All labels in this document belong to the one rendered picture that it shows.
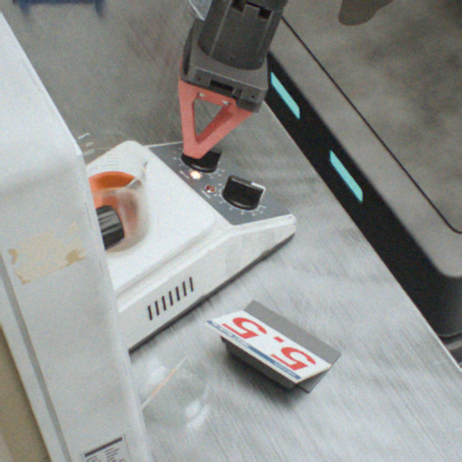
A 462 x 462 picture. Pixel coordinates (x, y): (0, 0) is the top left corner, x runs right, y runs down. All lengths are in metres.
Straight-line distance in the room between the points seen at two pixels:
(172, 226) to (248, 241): 0.07
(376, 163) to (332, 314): 0.65
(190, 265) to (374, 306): 0.16
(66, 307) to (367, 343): 0.65
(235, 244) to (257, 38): 0.17
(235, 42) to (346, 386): 0.29
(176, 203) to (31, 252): 0.64
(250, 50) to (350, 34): 0.83
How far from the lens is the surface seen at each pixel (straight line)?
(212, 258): 0.96
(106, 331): 0.37
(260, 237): 0.99
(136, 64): 1.20
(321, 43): 1.77
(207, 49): 0.97
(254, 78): 0.96
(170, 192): 0.97
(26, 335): 0.36
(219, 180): 1.02
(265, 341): 0.95
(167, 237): 0.94
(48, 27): 1.26
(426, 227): 1.55
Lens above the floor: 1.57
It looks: 52 degrees down
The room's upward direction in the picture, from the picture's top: 5 degrees counter-clockwise
